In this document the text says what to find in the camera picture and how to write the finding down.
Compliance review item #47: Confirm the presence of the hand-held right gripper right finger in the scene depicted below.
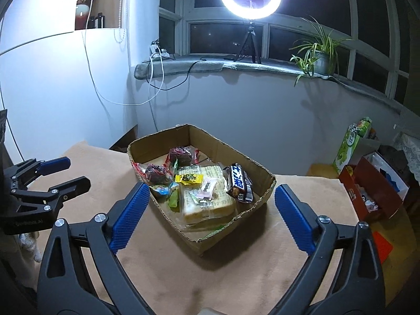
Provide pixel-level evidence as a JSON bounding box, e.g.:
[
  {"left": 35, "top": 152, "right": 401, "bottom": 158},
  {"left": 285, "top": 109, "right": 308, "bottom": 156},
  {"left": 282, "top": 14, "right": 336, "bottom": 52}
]
[{"left": 259, "top": 184, "right": 386, "bottom": 315}]

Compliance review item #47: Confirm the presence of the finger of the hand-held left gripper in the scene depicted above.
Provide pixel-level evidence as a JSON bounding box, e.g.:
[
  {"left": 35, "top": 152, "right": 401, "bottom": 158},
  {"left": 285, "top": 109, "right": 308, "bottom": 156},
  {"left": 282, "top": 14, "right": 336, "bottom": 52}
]
[
  {"left": 10, "top": 176, "right": 91, "bottom": 212},
  {"left": 2, "top": 157, "right": 72, "bottom": 191}
]

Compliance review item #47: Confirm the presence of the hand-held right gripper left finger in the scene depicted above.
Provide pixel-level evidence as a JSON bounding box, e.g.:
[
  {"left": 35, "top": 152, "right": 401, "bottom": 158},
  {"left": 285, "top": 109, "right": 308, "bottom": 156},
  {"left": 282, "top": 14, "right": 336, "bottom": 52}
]
[{"left": 37, "top": 182, "right": 155, "bottom": 315}]

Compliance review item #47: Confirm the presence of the green jelly cup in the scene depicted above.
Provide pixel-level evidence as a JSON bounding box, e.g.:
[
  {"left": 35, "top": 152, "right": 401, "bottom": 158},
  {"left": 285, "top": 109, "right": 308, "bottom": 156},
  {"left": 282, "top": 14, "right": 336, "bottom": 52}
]
[{"left": 150, "top": 184, "right": 179, "bottom": 200}]

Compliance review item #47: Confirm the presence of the red-edged cake packet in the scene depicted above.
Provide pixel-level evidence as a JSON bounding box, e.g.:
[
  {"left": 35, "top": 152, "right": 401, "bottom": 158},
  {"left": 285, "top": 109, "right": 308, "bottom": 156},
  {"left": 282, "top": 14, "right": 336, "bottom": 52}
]
[
  {"left": 133, "top": 162, "right": 174, "bottom": 186},
  {"left": 168, "top": 146, "right": 201, "bottom": 168}
]

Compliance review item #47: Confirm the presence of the brown chocolate bar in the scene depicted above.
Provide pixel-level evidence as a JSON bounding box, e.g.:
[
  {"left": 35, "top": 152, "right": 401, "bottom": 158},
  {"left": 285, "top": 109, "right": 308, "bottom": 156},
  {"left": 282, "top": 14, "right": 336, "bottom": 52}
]
[
  {"left": 228, "top": 185, "right": 255, "bottom": 203},
  {"left": 222, "top": 163, "right": 253, "bottom": 195}
]

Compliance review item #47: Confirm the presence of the yellow candy packet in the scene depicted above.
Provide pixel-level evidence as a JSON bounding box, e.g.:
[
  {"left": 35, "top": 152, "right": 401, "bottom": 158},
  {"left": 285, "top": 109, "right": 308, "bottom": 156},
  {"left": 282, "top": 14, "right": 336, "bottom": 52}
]
[{"left": 175, "top": 174, "right": 204, "bottom": 185}]

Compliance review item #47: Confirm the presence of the pink and white snack packet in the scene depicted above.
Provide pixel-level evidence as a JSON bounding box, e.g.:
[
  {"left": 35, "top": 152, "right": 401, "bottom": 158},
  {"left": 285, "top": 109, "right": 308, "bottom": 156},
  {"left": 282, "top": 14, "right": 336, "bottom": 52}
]
[{"left": 191, "top": 178, "right": 218, "bottom": 201}]

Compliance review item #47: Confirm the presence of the sliced bread packet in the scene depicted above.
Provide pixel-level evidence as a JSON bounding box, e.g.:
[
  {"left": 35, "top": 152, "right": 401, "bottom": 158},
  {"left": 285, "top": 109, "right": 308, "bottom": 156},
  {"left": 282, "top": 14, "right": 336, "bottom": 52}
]
[{"left": 177, "top": 165, "right": 237, "bottom": 228}]

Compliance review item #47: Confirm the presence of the cardboard box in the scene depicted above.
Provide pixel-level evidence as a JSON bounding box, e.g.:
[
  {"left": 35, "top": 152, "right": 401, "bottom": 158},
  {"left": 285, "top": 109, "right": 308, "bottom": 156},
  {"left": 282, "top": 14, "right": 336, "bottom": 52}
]
[{"left": 127, "top": 124, "right": 277, "bottom": 256}]

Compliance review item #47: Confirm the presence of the person's left hand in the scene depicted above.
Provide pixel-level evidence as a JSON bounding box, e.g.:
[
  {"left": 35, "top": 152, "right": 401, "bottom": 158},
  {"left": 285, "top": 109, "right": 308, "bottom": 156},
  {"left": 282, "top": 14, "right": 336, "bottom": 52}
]
[{"left": 19, "top": 231, "right": 43, "bottom": 264}]

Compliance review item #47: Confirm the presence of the white wardrobe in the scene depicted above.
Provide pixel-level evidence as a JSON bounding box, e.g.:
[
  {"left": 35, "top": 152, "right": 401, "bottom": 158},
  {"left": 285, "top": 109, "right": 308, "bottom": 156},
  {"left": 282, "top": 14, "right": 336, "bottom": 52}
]
[{"left": 0, "top": 0, "right": 138, "bottom": 168}]

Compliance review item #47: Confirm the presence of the red box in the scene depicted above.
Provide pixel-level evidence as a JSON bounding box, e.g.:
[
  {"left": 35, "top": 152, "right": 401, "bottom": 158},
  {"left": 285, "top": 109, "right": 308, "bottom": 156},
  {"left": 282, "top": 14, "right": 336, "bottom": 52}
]
[{"left": 339, "top": 157, "right": 404, "bottom": 221}]

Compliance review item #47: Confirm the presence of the green carton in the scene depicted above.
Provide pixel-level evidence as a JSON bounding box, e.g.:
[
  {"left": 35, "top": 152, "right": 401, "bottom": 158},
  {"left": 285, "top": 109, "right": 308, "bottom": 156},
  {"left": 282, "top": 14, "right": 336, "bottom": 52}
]
[{"left": 332, "top": 117, "right": 374, "bottom": 175}]

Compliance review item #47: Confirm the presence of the orange sheet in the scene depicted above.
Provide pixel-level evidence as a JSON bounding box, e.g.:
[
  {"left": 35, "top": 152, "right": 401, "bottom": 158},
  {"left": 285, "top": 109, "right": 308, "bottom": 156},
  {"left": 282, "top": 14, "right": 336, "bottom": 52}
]
[{"left": 371, "top": 231, "right": 393, "bottom": 265}]

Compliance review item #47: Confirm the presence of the white box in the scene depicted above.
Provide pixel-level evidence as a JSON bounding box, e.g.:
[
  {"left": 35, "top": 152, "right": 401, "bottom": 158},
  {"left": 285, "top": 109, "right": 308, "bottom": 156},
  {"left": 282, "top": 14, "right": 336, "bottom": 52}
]
[{"left": 374, "top": 151, "right": 410, "bottom": 195}]

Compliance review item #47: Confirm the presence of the lace cloth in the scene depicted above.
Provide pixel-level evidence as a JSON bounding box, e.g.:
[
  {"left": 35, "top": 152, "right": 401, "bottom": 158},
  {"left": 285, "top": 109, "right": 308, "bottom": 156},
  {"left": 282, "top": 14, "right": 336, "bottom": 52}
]
[{"left": 394, "top": 131, "right": 420, "bottom": 184}]

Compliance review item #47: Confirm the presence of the white power strip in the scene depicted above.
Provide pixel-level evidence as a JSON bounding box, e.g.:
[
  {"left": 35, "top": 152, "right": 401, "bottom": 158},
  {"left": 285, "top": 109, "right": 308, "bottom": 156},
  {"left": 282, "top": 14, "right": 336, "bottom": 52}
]
[{"left": 149, "top": 41, "right": 170, "bottom": 58}]

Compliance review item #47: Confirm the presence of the potted spider plant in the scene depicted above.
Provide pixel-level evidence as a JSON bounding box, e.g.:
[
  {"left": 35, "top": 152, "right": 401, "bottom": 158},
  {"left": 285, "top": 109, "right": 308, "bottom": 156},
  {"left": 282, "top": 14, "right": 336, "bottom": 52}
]
[{"left": 289, "top": 16, "right": 353, "bottom": 87}]

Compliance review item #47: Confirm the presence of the grey windowsill mat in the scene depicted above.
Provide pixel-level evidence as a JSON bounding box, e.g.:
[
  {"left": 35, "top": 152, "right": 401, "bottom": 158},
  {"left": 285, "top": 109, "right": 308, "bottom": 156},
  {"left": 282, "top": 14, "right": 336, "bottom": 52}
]
[{"left": 134, "top": 56, "right": 404, "bottom": 112}]

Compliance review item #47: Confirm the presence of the wooden shelf niche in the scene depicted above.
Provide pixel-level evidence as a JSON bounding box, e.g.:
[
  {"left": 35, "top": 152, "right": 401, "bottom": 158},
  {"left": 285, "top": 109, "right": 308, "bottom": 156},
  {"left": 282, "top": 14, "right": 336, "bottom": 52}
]
[{"left": 75, "top": 0, "right": 130, "bottom": 31}]

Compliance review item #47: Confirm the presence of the black tripod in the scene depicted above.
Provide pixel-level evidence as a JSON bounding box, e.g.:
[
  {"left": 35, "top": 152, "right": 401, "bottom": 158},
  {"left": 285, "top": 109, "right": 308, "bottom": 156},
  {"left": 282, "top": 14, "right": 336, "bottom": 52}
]
[{"left": 234, "top": 21, "right": 262, "bottom": 64}]

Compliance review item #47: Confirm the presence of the window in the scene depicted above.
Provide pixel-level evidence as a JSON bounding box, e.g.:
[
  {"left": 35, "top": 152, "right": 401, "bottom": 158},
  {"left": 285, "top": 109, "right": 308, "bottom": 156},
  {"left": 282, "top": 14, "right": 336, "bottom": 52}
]
[{"left": 159, "top": 0, "right": 411, "bottom": 106}]

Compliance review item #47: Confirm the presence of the white cable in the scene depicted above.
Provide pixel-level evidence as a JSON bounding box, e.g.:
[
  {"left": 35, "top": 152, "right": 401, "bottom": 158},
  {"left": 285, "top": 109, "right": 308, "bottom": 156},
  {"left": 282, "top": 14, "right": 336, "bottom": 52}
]
[{"left": 82, "top": 0, "right": 166, "bottom": 106}]

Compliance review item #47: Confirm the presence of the black cable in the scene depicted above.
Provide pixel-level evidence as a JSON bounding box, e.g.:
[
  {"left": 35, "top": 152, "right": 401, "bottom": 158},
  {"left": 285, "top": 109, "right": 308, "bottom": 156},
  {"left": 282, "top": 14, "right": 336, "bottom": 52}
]
[{"left": 149, "top": 56, "right": 237, "bottom": 91}]

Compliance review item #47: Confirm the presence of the white beaded blind cord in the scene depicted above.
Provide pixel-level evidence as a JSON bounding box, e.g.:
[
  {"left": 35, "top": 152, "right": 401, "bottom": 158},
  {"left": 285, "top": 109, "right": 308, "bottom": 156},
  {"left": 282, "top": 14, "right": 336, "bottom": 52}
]
[{"left": 115, "top": 0, "right": 128, "bottom": 43}]

